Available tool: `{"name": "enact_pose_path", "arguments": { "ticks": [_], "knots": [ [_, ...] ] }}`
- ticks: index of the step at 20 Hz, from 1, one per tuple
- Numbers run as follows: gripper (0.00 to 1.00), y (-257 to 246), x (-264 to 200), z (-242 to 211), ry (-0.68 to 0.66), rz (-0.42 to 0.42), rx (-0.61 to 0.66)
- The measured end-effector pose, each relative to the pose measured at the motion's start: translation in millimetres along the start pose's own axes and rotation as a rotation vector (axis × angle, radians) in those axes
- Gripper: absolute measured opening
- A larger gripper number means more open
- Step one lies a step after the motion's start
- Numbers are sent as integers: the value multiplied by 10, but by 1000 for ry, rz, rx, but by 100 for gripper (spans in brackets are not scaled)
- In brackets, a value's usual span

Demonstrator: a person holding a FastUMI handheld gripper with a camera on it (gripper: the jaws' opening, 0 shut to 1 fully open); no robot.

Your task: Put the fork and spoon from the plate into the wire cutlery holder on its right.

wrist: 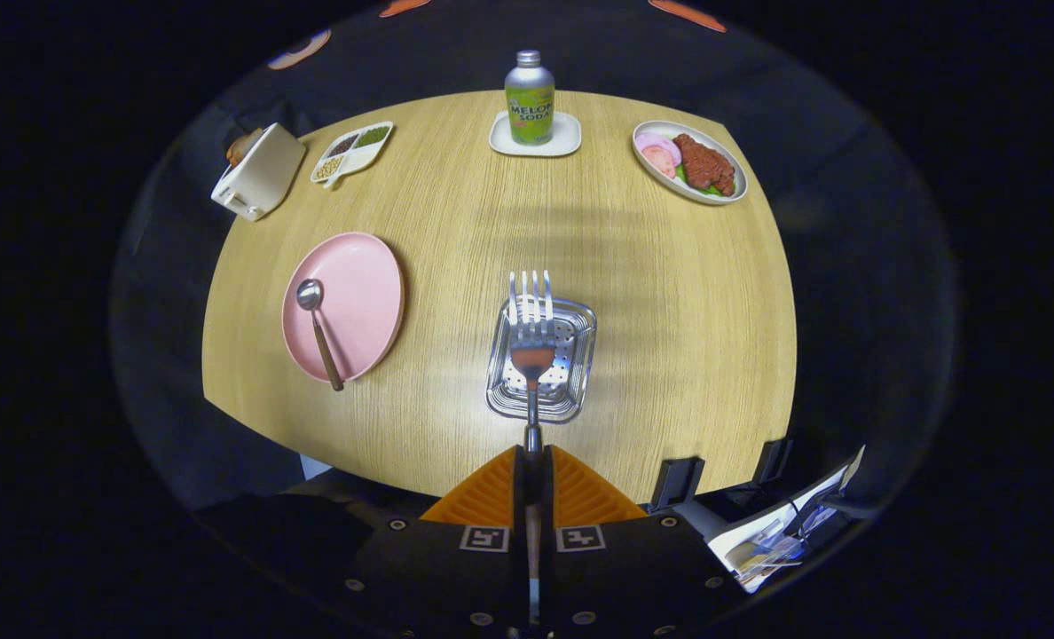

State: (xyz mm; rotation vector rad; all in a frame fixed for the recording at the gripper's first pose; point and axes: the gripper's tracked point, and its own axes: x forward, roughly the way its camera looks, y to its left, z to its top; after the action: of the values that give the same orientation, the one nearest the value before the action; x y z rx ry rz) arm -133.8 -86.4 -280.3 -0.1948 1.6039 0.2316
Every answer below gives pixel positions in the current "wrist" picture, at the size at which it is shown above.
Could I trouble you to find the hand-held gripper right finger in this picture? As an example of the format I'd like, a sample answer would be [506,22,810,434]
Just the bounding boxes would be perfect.
[540,445,748,636]

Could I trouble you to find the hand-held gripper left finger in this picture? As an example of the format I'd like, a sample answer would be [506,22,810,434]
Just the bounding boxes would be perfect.
[345,446,530,635]

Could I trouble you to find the silver fork with brown handle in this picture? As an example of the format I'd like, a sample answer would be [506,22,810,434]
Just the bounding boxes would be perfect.
[507,270,557,627]

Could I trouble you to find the silver spoon with brown handle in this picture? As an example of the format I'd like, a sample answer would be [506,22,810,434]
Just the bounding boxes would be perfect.
[295,279,346,392]

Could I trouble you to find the perforated metal tray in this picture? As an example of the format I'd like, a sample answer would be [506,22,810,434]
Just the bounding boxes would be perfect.
[486,297,598,423]

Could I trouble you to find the pink round plate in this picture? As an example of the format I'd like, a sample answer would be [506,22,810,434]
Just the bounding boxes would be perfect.
[281,233,405,383]

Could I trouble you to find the green lettuce leaf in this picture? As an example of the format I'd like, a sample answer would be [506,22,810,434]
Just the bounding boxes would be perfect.
[676,164,725,197]

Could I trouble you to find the white square coaster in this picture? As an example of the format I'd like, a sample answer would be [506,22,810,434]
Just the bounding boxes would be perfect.
[489,111,582,158]

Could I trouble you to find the pink ham slices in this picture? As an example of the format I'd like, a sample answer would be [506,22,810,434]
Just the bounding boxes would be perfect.
[636,133,683,180]

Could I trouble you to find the brown meat piece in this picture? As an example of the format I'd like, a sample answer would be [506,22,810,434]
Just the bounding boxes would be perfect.
[673,133,737,197]

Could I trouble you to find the white oval plate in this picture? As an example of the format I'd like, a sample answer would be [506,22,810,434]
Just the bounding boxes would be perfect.
[632,121,749,206]

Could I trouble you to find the white divided dish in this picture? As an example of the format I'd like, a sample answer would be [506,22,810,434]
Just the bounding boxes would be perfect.
[311,122,395,190]

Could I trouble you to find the green label soda bottle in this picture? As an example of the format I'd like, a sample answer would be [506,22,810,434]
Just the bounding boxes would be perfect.
[504,50,556,146]

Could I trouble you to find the white toaster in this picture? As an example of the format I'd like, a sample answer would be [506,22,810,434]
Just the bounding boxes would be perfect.
[211,123,307,222]

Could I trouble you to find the brown toast slices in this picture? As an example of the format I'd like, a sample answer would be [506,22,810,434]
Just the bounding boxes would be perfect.
[226,129,264,168]

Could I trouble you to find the black bracket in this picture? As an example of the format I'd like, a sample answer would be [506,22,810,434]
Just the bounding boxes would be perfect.
[753,438,794,485]
[649,457,705,511]

